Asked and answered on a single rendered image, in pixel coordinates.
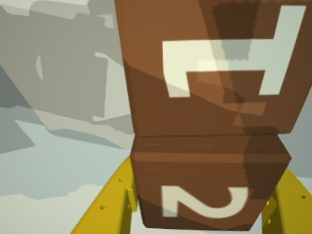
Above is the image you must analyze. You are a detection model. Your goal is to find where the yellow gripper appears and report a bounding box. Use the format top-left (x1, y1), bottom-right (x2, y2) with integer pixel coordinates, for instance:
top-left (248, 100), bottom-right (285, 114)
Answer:
top-left (70, 156), bottom-right (312, 234)

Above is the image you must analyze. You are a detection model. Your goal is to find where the brown number cube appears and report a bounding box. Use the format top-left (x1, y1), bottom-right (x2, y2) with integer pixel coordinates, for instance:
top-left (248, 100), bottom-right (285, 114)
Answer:
top-left (130, 134), bottom-right (292, 231)
top-left (114, 0), bottom-right (312, 137)

